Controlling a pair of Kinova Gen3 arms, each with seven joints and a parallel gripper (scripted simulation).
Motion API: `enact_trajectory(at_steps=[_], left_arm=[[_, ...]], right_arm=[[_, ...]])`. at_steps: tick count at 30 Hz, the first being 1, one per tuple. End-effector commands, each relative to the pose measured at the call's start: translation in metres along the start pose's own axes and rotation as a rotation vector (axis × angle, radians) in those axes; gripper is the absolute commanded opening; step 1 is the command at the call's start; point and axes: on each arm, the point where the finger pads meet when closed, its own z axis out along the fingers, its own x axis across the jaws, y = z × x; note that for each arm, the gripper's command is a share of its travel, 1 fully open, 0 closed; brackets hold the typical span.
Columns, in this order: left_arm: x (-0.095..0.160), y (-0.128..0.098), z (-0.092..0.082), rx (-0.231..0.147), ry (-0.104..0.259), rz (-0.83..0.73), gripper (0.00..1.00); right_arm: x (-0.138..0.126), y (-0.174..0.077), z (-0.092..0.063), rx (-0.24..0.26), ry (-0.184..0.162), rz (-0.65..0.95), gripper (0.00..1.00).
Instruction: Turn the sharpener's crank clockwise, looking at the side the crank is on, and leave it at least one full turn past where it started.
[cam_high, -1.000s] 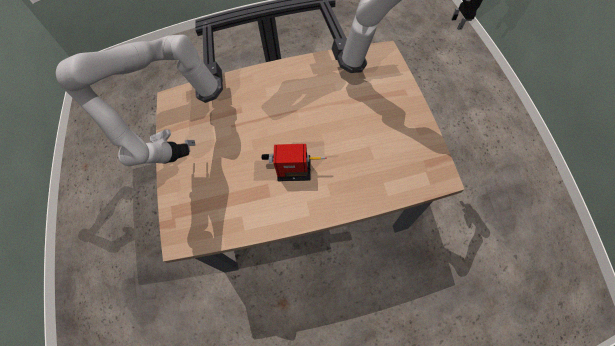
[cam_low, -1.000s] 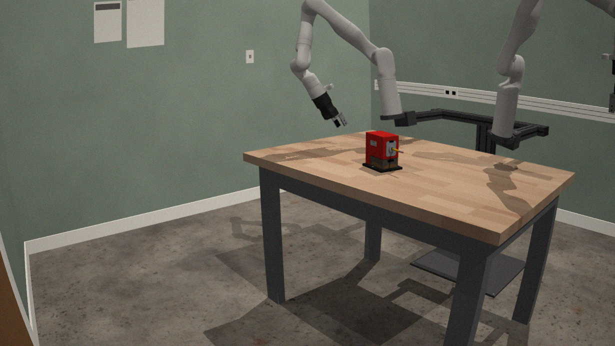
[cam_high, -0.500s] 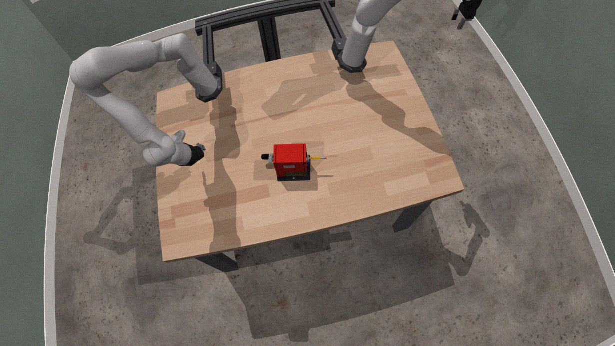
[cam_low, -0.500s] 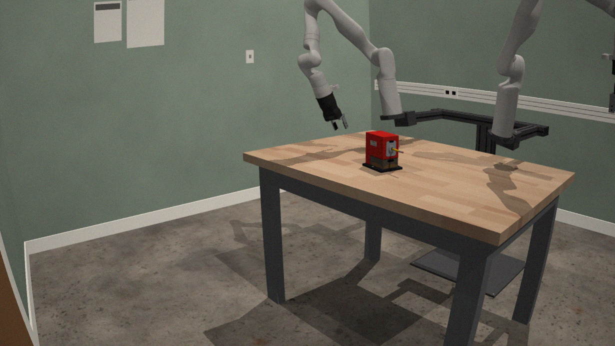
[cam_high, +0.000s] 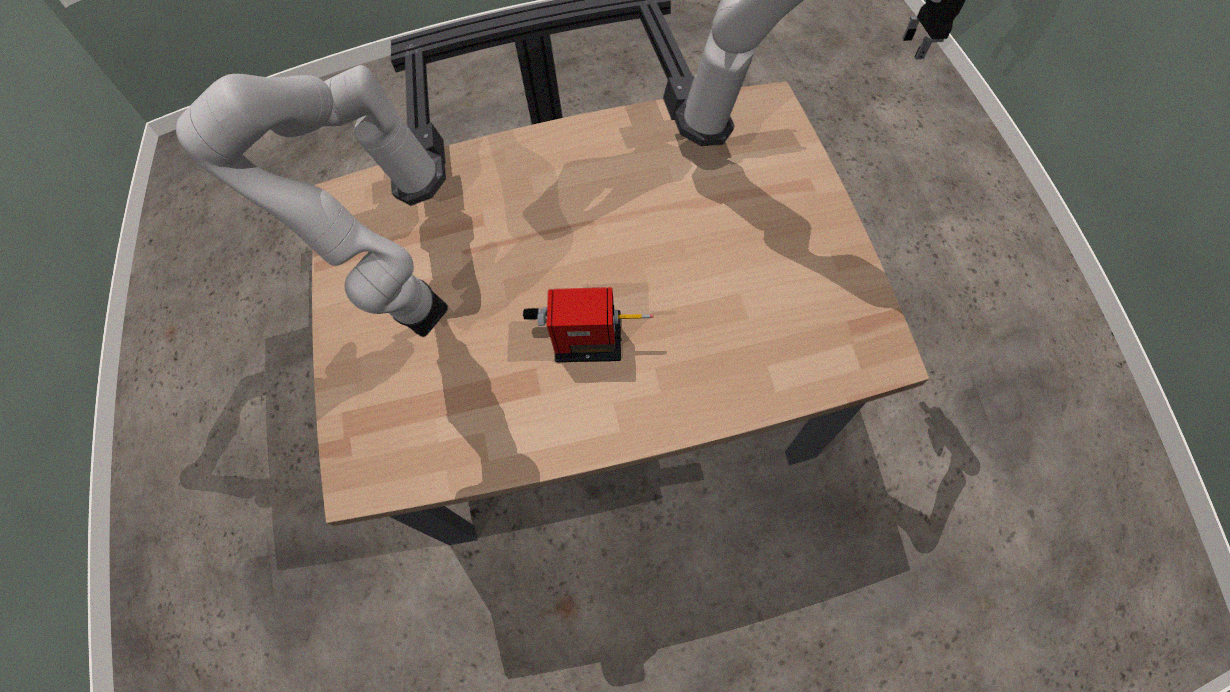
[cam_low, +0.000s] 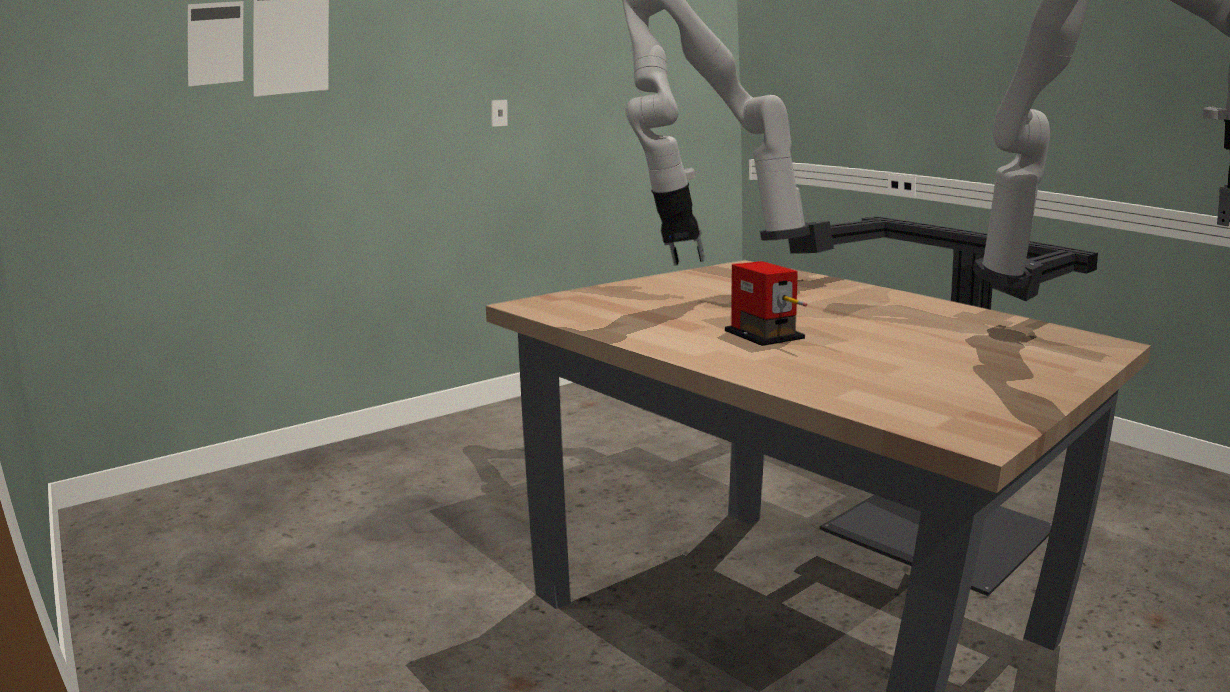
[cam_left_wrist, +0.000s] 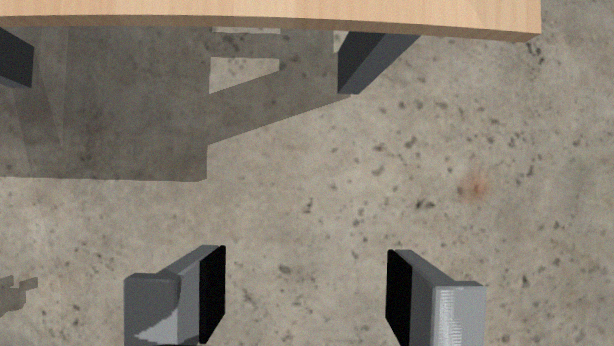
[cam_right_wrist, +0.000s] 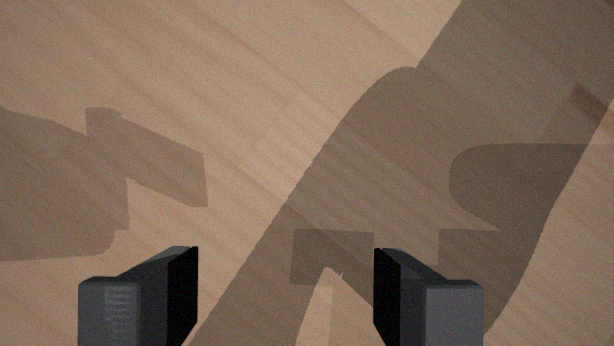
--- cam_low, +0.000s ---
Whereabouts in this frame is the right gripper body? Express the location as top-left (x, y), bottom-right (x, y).
top-left (649, 163), bottom-right (700, 243)

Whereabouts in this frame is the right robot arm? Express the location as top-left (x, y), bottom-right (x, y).
top-left (622, 0), bottom-right (804, 231)

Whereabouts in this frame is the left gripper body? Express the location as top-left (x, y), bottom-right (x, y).
top-left (1203, 91), bottom-right (1230, 189)

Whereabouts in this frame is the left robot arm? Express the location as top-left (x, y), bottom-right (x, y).
top-left (983, 0), bottom-right (1230, 277)

